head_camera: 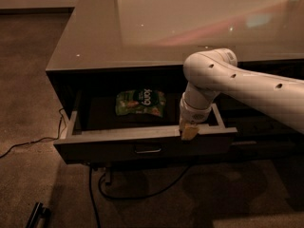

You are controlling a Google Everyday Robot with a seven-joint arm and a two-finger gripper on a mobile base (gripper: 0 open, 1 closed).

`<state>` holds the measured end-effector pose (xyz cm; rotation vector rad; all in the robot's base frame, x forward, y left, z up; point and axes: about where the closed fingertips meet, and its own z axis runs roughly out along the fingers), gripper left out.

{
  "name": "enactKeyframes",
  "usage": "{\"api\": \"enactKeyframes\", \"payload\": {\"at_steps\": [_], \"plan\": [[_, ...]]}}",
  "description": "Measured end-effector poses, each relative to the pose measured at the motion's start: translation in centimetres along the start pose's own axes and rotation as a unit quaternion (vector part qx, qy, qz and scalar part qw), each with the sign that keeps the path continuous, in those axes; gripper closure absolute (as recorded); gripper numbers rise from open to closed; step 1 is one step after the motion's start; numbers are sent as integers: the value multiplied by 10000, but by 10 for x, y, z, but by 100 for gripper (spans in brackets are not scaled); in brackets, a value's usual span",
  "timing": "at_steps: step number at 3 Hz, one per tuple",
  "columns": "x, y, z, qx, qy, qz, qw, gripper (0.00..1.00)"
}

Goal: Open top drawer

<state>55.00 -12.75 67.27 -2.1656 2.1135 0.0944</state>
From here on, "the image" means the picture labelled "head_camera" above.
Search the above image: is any green snack bag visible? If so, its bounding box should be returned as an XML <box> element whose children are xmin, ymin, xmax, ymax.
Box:
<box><xmin>115</xmin><ymin>88</ymin><xmax>166</xmax><ymax>118</ymax></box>

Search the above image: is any grey drawer cabinet counter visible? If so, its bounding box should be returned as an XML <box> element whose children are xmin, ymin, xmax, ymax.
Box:
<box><xmin>46</xmin><ymin>0</ymin><xmax>304</xmax><ymax>167</ymax></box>

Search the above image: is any thick black floor cable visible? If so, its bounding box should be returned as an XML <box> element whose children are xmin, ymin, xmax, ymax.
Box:
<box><xmin>88</xmin><ymin>163</ymin><xmax>194</xmax><ymax>228</ymax></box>

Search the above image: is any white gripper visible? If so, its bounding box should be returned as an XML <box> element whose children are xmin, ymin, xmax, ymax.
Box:
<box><xmin>180</xmin><ymin>92</ymin><xmax>212</xmax><ymax>141</ymax></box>

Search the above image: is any thin black floor cable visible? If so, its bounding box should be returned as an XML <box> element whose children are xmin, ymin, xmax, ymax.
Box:
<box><xmin>0</xmin><ymin>107</ymin><xmax>66</xmax><ymax>160</ymax></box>

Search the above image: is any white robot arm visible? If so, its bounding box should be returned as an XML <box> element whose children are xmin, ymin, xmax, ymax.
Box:
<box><xmin>180</xmin><ymin>48</ymin><xmax>304</xmax><ymax>134</ymax></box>

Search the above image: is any black metal floor object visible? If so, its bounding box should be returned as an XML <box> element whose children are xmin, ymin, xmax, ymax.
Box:
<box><xmin>26</xmin><ymin>202</ymin><xmax>51</xmax><ymax>228</ymax></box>

